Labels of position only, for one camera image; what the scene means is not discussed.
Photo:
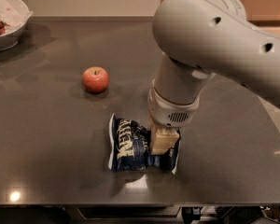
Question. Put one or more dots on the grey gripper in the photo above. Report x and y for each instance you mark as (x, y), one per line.
(170, 111)

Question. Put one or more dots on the blue Kettle chip bag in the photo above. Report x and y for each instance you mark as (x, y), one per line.
(130, 148)

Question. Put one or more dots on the red apple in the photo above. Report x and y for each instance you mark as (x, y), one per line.
(95, 79)

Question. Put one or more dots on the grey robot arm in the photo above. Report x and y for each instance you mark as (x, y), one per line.
(199, 39)

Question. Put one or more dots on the white paper in bowl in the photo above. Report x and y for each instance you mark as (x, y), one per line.
(14, 12)

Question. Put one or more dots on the white bowl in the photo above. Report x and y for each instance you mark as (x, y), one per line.
(11, 36)

